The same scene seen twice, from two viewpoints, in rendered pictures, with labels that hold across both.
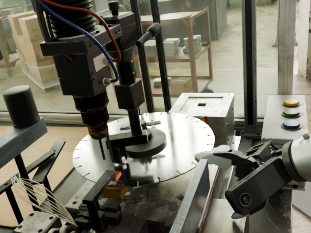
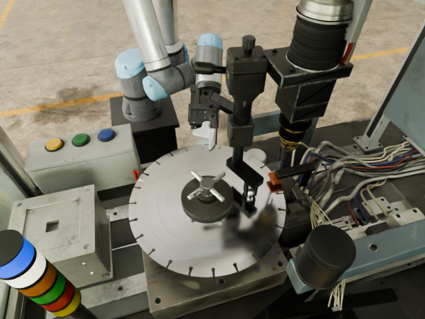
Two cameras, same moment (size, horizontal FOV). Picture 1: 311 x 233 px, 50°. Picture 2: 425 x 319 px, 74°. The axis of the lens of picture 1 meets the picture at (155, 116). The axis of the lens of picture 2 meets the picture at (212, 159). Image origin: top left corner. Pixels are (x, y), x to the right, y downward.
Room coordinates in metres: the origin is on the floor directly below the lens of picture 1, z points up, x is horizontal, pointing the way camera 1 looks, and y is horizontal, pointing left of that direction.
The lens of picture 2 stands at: (0.90, 0.31, 1.45)
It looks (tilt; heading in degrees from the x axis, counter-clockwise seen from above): 47 degrees down; 230
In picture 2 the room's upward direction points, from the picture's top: straight up
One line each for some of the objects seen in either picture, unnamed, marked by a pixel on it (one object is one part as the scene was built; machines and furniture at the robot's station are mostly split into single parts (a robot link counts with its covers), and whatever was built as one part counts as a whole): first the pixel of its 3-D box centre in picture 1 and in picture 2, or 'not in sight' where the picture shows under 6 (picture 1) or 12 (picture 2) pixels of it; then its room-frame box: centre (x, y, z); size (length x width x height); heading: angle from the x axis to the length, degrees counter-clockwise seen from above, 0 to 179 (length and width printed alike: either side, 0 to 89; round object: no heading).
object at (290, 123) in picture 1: (291, 125); (106, 135); (0.75, -0.34, 0.90); 0.04 x 0.04 x 0.02
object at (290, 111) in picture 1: (291, 114); (81, 140); (0.81, -0.37, 0.90); 0.04 x 0.04 x 0.02
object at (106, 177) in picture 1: (104, 197); (289, 179); (0.51, 0.12, 0.95); 0.10 x 0.03 x 0.07; 156
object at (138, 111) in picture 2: not in sight; (140, 99); (0.53, -0.57, 0.80); 0.15 x 0.15 x 0.10
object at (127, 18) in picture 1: (123, 58); (243, 97); (0.61, 0.04, 1.17); 0.06 x 0.05 x 0.20; 147
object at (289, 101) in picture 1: (291, 103); (54, 145); (0.88, -0.40, 0.90); 0.04 x 0.04 x 0.02
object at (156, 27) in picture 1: (140, 34); (219, 73); (0.63, 0.00, 1.21); 0.08 x 0.06 x 0.03; 156
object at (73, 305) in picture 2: not in sight; (62, 298); (0.99, 0.06, 0.98); 0.05 x 0.04 x 0.03; 66
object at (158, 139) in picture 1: (142, 137); (207, 194); (0.68, 0.04, 0.96); 0.11 x 0.11 x 0.03
